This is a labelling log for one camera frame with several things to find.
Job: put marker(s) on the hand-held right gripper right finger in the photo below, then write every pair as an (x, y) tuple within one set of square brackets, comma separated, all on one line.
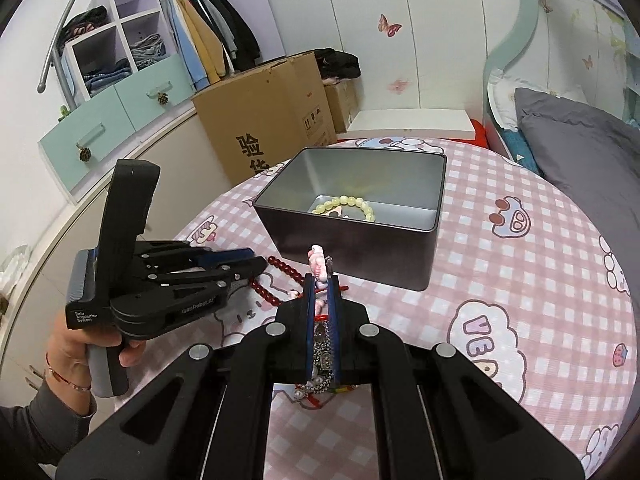
[(338, 332)]

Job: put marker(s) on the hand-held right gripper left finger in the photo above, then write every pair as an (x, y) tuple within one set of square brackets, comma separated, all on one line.
[(310, 320)]

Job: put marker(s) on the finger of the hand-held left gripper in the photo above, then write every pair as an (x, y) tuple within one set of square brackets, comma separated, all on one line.
[(240, 271), (230, 256)]

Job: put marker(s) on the dark metal tin box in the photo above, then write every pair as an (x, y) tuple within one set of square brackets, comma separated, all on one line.
[(350, 255)]

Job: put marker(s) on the person's left forearm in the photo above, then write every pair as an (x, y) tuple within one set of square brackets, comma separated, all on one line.
[(35, 425)]

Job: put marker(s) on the person's left hand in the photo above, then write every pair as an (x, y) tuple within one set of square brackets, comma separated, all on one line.
[(67, 350)]

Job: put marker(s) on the pinecone drawer pendant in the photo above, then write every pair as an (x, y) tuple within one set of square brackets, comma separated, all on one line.
[(85, 154), (162, 99)]

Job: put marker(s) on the green drawer cabinet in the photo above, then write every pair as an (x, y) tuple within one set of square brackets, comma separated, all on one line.
[(120, 120)]

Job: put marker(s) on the folded blue jeans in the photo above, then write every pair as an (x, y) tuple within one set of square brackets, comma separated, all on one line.
[(107, 77)]

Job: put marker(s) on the large cardboard box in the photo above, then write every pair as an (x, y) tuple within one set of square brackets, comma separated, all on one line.
[(260, 110)]

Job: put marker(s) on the folded grey clothes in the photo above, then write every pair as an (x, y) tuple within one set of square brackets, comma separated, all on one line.
[(147, 50)]

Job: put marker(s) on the grey metal handrail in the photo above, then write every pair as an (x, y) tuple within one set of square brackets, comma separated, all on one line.
[(55, 45)]

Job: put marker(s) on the dark striped clothes heap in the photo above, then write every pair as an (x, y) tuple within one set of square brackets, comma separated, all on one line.
[(82, 22)]

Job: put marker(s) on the row of hanging clothes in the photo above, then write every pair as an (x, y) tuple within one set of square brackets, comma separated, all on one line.
[(210, 35)]

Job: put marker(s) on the small cardboard box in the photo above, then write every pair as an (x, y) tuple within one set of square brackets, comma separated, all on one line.
[(340, 107)]

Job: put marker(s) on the white flat board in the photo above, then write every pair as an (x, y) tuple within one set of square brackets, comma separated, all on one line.
[(410, 122)]

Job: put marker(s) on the dark clothes pile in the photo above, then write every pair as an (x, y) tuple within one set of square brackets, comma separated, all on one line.
[(340, 62)]

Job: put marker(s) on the faded pink butterfly sticker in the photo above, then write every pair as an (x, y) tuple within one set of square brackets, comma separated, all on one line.
[(400, 85)]

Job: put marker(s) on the red object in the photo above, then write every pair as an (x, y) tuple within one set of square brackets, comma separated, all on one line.
[(479, 134)]

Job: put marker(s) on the teal bed sheet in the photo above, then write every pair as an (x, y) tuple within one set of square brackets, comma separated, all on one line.
[(517, 147)]

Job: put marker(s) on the white panelled wardrobe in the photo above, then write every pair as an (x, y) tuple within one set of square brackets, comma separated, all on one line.
[(350, 20)]

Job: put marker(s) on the white pillow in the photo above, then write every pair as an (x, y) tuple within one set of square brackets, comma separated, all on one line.
[(502, 97)]

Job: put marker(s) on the grey blanket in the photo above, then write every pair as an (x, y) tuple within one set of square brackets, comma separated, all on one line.
[(580, 160)]

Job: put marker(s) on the green bunk bed frame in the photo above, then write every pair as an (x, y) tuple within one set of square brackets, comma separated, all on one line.
[(520, 20)]

